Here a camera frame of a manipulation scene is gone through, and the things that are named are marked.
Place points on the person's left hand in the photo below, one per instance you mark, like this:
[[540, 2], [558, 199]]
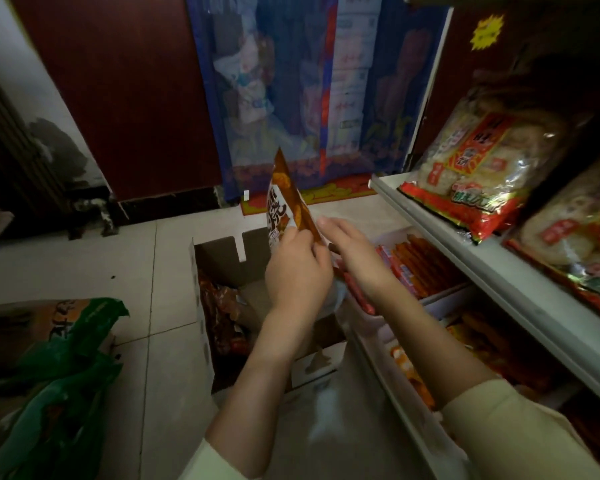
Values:
[[296, 277]]

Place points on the person's right hand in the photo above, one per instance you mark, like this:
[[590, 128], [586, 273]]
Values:
[[360, 259]]

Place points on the person's left thumb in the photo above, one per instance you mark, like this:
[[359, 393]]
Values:
[[323, 257]]

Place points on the person's right fingers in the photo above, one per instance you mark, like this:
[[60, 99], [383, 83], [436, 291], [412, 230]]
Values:
[[339, 232]]

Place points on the orange snack packet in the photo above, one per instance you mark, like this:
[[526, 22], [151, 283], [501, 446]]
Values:
[[286, 197]]

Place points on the person's left forearm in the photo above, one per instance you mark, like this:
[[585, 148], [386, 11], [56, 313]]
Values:
[[262, 389]]

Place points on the person's right forearm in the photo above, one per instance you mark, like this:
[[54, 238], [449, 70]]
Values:
[[460, 389]]

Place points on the red yellow door mat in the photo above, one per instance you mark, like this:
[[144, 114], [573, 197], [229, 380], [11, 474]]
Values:
[[332, 191]]

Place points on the row of red sausage packs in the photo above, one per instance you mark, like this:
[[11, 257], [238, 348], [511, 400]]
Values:
[[420, 267]]

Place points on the open cardboard box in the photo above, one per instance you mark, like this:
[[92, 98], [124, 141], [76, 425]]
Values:
[[220, 259]]

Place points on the pile of packets in box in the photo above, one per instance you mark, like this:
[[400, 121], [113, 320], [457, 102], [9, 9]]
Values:
[[224, 314]]

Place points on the blue mesh door curtain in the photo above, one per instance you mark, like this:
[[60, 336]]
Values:
[[290, 94]]

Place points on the clear rice cracker bag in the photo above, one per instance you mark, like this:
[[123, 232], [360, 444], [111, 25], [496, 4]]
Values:
[[575, 234], [485, 164]]

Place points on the stack of white cartons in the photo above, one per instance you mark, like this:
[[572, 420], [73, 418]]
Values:
[[352, 69]]

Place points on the white metal shelf unit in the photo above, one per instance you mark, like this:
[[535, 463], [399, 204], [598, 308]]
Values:
[[525, 294]]

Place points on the row of orange snack packs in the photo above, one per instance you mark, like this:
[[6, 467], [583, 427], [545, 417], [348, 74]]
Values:
[[500, 352]]

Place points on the radiator pipe valve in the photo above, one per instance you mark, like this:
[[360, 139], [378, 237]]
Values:
[[95, 212]]

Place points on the yellow starburst sticker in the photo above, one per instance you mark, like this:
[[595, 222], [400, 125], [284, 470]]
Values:
[[487, 32]]

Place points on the dark red door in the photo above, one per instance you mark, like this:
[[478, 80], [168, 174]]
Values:
[[130, 89]]

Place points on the green plastic bag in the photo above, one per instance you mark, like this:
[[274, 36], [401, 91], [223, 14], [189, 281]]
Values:
[[65, 389]]

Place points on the brown printed sack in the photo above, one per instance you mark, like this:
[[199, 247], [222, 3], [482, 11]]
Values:
[[10, 327]]

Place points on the dark wall radiator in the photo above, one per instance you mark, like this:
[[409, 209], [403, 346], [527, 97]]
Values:
[[15, 169]]

